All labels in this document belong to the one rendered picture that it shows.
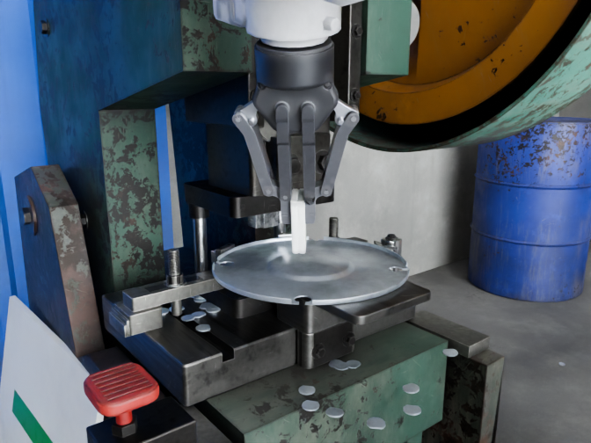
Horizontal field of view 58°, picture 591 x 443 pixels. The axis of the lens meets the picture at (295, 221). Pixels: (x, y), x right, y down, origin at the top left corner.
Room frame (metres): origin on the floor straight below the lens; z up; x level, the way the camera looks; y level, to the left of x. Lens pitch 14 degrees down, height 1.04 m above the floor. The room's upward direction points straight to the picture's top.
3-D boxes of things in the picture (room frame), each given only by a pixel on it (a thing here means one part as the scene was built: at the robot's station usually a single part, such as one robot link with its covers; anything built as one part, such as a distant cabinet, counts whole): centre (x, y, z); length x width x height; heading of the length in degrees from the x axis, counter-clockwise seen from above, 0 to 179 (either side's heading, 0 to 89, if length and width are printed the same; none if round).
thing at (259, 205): (0.87, 0.06, 0.86); 0.20 x 0.16 x 0.05; 128
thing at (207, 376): (0.86, 0.06, 0.68); 0.45 x 0.30 x 0.06; 128
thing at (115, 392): (0.48, 0.17, 0.72); 0.07 x 0.06 x 0.08; 38
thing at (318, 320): (0.73, -0.05, 0.72); 0.25 x 0.14 x 0.14; 38
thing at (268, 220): (0.85, 0.05, 0.84); 0.05 x 0.03 x 0.04; 128
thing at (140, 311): (0.76, 0.19, 0.76); 0.17 x 0.06 x 0.10; 128
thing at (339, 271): (0.76, -0.02, 0.78); 0.29 x 0.29 x 0.01
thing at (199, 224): (0.86, 0.16, 0.81); 0.02 x 0.02 x 0.14
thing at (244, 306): (0.87, 0.06, 0.72); 0.20 x 0.16 x 0.03; 128
